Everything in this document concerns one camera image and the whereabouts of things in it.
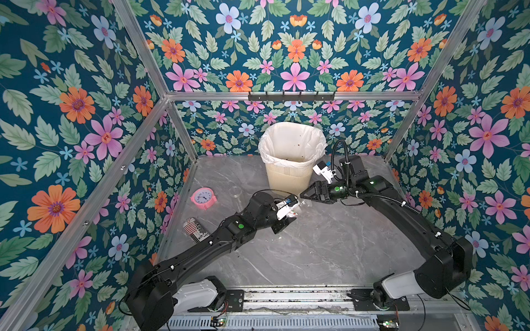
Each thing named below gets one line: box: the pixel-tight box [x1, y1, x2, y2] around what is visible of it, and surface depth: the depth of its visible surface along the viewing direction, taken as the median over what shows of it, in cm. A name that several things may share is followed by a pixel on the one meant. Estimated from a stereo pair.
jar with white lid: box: [293, 199, 313, 218], surface depth 70 cm
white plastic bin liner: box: [258, 121, 328, 168], surface depth 95 cm
